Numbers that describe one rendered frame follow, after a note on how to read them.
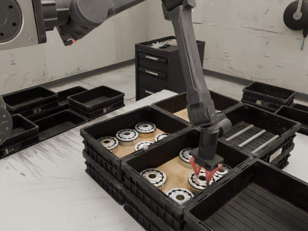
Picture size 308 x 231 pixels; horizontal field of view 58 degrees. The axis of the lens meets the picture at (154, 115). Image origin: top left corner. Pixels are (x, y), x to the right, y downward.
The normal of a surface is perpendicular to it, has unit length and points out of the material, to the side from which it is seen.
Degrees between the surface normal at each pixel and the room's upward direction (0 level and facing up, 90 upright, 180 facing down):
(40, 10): 90
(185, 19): 66
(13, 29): 90
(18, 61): 90
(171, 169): 0
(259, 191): 0
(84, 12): 60
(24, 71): 90
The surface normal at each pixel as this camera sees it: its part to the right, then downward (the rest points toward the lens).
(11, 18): 0.76, 0.31
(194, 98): -0.72, 0.11
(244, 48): -0.65, 0.33
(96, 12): 0.66, -0.18
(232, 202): 0.02, -0.89
